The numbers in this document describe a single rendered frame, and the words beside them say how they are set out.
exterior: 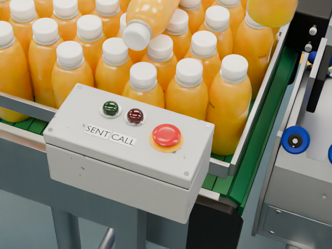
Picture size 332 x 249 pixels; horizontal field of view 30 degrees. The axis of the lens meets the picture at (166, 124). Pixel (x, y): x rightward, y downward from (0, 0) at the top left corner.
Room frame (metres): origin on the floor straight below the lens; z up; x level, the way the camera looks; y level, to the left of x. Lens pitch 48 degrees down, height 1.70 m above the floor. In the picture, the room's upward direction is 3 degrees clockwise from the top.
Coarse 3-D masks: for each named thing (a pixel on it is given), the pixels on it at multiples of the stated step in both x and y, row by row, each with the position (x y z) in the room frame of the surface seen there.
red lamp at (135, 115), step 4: (136, 108) 0.55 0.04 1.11; (128, 112) 0.54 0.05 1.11; (132, 112) 0.54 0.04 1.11; (136, 112) 0.54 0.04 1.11; (140, 112) 0.54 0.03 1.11; (128, 116) 0.54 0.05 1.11; (132, 116) 0.54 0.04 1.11; (136, 116) 0.54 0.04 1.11; (140, 116) 0.54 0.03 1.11; (128, 120) 0.54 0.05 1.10; (132, 120) 0.53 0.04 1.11; (136, 120) 0.53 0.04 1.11; (140, 120) 0.53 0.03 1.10
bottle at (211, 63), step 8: (184, 56) 0.73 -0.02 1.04; (192, 56) 0.72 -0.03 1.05; (200, 56) 0.71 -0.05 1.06; (208, 56) 0.71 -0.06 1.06; (216, 56) 0.73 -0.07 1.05; (208, 64) 0.71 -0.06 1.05; (216, 64) 0.72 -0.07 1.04; (208, 72) 0.70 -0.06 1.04; (216, 72) 0.71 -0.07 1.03; (208, 80) 0.70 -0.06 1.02; (208, 88) 0.70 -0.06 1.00
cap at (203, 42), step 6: (192, 36) 0.74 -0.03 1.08; (198, 36) 0.74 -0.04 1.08; (204, 36) 0.74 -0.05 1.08; (210, 36) 0.74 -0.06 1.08; (192, 42) 0.73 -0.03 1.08; (198, 42) 0.72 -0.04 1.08; (204, 42) 0.72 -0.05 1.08; (210, 42) 0.72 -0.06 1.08; (216, 42) 0.73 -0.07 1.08; (192, 48) 0.72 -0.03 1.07; (198, 48) 0.72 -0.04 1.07; (204, 48) 0.71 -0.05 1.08; (210, 48) 0.72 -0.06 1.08; (204, 54) 0.71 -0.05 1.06
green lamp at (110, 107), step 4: (104, 104) 0.55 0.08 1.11; (108, 104) 0.55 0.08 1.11; (112, 104) 0.55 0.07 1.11; (116, 104) 0.56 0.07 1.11; (104, 108) 0.55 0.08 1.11; (108, 108) 0.55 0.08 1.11; (112, 108) 0.55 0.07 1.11; (116, 108) 0.55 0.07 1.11; (104, 112) 0.55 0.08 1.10; (108, 112) 0.54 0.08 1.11; (112, 112) 0.54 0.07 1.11; (116, 112) 0.55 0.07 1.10
